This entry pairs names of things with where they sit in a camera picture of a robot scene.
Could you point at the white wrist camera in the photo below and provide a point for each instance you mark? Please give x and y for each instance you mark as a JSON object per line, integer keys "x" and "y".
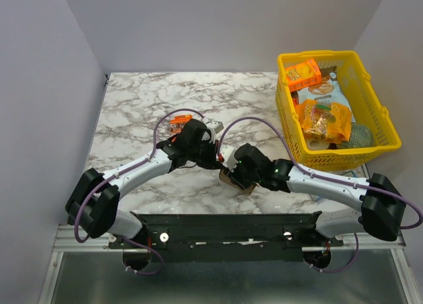
{"x": 227, "y": 157}
{"x": 213, "y": 127}

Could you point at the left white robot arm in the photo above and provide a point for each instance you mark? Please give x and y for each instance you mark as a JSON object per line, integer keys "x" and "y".
{"x": 93, "y": 204}

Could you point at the orange product box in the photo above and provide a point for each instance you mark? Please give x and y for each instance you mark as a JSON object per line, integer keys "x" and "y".
{"x": 177, "y": 123}

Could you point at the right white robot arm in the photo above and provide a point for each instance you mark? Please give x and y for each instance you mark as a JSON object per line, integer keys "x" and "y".
{"x": 371, "y": 205}

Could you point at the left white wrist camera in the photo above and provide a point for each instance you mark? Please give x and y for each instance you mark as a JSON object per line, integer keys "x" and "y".
{"x": 213, "y": 127}

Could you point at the orange snack box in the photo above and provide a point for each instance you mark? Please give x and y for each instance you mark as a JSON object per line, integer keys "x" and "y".
{"x": 303, "y": 75}

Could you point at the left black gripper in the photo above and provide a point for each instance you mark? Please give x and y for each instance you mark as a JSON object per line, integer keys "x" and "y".
{"x": 213, "y": 162}

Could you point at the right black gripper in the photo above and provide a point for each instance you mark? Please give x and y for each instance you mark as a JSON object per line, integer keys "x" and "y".
{"x": 238, "y": 177}

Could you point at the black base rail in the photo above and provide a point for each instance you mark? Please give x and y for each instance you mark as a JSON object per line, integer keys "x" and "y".
{"x": 228, "y": 237}

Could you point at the small blue white packet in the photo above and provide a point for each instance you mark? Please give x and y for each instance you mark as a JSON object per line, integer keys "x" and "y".
{"x": 350, "y": 173}

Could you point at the brown cardboard box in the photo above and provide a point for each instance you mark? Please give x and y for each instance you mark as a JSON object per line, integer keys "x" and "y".
{"x": 237, "y": 179}

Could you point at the green mesh sponge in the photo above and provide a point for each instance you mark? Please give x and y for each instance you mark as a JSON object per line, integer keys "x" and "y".
{"x": 361, "y": 136}

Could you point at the yellow plastic basket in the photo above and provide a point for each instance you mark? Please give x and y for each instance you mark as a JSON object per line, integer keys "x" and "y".
{"x": 355, "y": 83}

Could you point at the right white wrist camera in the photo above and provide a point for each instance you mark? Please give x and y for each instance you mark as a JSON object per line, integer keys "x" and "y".
{"x": 227, "y": 157}

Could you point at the light blue snack bag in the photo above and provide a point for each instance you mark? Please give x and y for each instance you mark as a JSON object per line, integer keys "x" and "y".
{"x": 325, "y": 92}

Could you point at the orange candy bag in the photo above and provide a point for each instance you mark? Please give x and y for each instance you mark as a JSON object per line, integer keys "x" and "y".
{"x": 324, "y": 122}

